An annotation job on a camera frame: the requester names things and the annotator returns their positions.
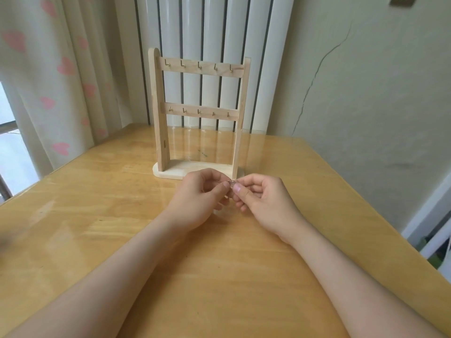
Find person's right hand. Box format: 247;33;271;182
230;173;311;245

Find person's left hand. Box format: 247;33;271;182
157;168;232;234

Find person's left forearm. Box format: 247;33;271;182
0;215;184;338

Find person's right forearm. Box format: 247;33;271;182
280;223;445;338

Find wooden jewelry display stand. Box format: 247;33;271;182
148;47;251;181

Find rows of small metal hooks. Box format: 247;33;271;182
164;58;234;119

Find white column radiator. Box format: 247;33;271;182
135;0;295;135

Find white curtain with pink hearts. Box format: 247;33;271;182
0;0;148;178

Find white furniture frame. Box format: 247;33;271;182
402;179;451;280

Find window with metal frame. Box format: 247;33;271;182
0;81;40;203

